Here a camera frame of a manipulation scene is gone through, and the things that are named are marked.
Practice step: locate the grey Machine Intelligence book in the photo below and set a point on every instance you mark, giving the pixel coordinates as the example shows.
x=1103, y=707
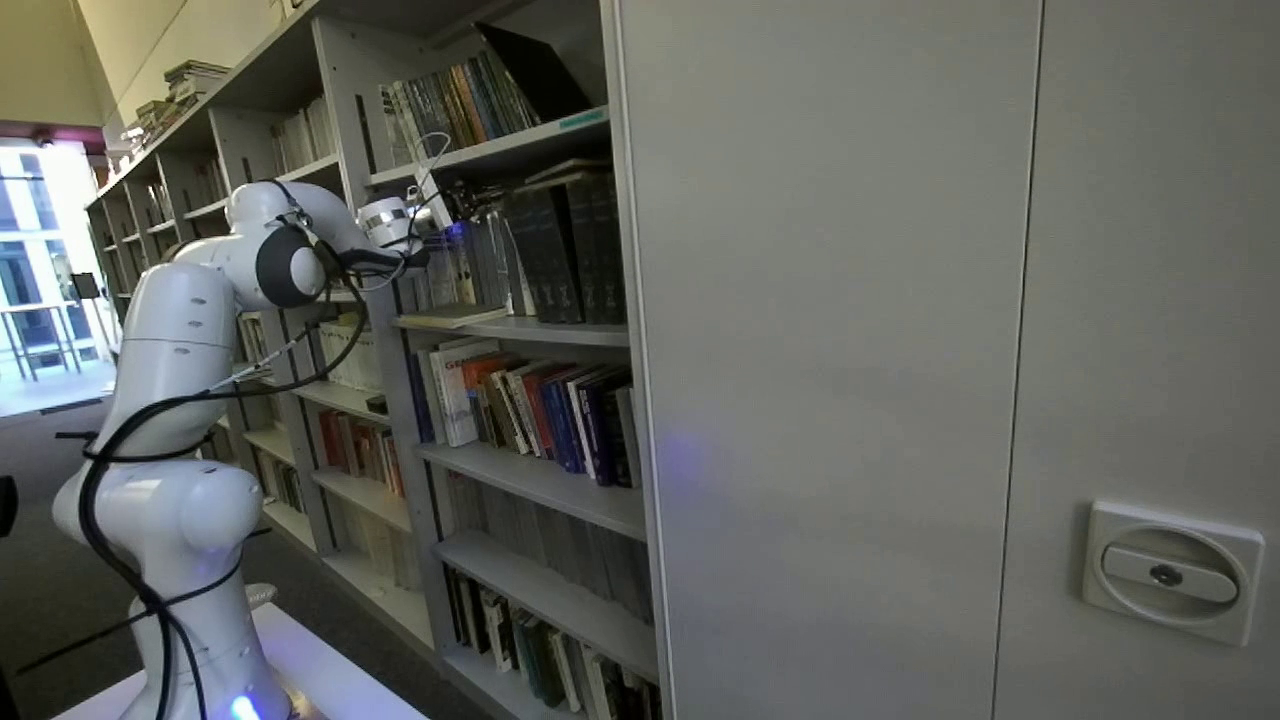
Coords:
x=541, y=256
x=492, y=261
x=477, y=266
x=509, y=261

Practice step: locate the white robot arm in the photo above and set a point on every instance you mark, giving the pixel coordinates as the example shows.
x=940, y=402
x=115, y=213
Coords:
x=174, y=332

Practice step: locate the thin pale green booklet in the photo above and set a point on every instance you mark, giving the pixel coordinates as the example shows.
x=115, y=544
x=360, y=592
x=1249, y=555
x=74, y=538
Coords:
x=563, y=175

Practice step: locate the dark blue book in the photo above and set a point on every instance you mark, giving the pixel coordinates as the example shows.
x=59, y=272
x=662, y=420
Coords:
x=480, y=621

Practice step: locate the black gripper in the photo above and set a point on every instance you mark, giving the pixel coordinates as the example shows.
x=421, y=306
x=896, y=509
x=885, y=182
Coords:
x=440, y=240

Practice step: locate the orange-brown book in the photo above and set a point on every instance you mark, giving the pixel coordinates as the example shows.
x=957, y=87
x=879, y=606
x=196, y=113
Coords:
x=458, y=104

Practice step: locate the red-orange book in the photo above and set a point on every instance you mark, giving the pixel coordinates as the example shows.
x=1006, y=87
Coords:
x=537, y=414

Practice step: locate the stack of papers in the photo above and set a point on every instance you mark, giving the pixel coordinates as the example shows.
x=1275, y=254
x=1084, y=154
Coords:
x=196, y=80

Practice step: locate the grey journal volume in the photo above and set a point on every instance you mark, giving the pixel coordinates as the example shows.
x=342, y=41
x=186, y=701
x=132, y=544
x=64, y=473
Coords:
x=528, y=538
x=467, y=519
x=492, y=527

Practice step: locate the cream volume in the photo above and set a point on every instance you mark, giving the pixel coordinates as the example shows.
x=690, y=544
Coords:
x=354, y=363

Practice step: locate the white printed paperback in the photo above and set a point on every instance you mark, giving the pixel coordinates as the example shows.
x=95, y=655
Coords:
x=421, y=285
x=438, y=285

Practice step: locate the white magazines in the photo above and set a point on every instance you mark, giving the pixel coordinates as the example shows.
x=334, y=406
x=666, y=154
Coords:
x=388, y=127

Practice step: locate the bright window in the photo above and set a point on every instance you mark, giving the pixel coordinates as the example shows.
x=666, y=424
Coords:
x=41, y=266

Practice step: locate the green plastic-covered book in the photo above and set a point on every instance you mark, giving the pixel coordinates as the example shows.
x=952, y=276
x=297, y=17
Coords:
x=526, y=261

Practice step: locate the white hardcover book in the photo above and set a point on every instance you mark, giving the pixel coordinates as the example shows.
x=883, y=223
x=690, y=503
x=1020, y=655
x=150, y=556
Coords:
x=458, y=397

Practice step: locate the dark red book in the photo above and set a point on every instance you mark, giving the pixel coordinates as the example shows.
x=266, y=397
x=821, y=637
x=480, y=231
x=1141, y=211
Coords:
x=334, y=444

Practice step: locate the white table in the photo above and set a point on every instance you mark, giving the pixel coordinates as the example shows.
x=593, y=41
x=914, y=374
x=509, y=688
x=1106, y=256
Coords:
x=345, y=681

